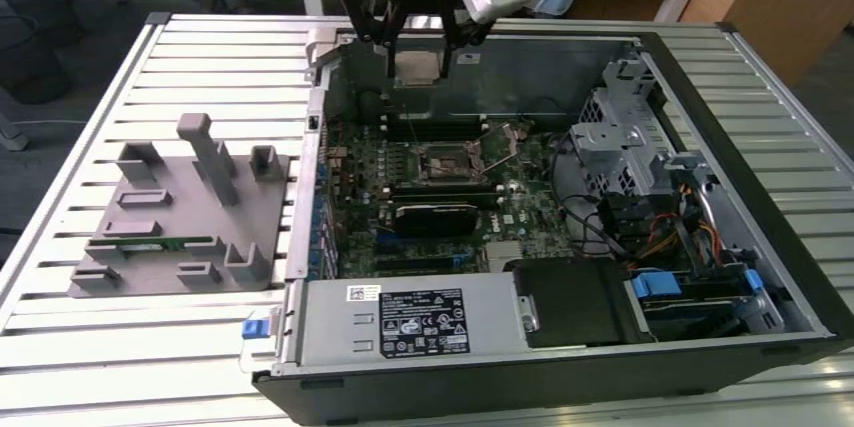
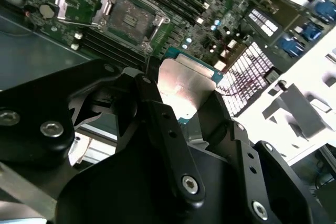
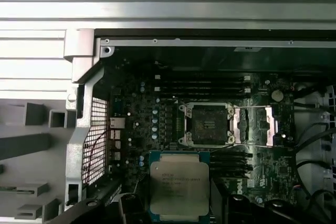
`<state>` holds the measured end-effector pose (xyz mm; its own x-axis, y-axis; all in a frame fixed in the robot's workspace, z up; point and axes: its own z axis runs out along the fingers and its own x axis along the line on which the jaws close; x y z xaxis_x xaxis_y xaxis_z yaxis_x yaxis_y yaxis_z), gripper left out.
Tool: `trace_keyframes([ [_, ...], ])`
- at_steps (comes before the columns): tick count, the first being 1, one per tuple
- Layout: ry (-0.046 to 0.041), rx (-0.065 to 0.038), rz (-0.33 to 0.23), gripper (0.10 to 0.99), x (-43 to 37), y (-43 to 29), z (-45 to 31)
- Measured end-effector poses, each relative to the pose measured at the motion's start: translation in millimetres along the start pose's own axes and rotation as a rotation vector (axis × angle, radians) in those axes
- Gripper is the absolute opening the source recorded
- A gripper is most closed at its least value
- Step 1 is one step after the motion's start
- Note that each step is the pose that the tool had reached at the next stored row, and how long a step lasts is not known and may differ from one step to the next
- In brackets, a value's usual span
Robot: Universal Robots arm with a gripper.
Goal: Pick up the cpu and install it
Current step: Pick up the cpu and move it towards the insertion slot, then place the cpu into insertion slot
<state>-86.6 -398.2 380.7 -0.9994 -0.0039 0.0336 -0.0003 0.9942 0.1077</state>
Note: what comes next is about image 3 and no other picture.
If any green motherboard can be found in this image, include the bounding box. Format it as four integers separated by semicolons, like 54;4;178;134
109;58;297;224

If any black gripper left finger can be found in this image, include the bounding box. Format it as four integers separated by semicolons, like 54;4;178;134
54;194;150;224

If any CPU socket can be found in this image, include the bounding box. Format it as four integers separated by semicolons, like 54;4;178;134
178;102;234;148

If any silver network port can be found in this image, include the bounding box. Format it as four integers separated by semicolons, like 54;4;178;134
109;117;126;130

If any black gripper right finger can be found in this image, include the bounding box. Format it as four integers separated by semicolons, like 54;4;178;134
210;193;289;224

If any black PC case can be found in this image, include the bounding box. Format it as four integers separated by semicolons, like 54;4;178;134
62;28;336;224

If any black RAM slot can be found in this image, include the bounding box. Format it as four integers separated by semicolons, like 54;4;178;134
209;155;247;162
154;86;251;92
209;167;245;175
160;80;244;86
160;91;244;98
209;161;246;168
209;149;249;156
154;74;251;81

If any blue video port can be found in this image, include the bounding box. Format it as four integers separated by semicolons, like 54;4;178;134
114;97;124;116

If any round coin battery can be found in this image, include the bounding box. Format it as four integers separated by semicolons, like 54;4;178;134
271;89;284;102

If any metal socket cover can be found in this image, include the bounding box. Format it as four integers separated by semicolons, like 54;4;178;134
233;105;279;147

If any silver CPU chip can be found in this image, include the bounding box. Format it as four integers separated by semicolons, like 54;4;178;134
149;152;211;222

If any grey parts rack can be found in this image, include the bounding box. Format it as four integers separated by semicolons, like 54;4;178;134
0;98;77;224

